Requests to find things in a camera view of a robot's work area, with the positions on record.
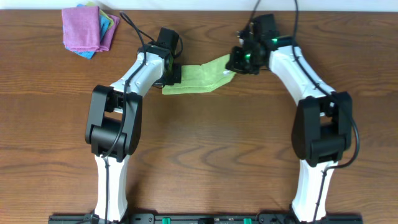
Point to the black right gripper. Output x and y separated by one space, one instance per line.
233 65

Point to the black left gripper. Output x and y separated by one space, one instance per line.
178 79

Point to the green microfiber cloth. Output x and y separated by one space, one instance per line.
202 78

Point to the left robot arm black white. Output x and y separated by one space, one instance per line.
114 123

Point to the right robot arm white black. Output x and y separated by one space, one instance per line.
323 122

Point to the folded purple cloth underneath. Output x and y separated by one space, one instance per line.
106 42

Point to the folded blue cloth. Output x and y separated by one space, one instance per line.
105 26

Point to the folded yellow-green cloth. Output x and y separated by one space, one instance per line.
102 13

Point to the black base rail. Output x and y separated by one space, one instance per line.
149 218

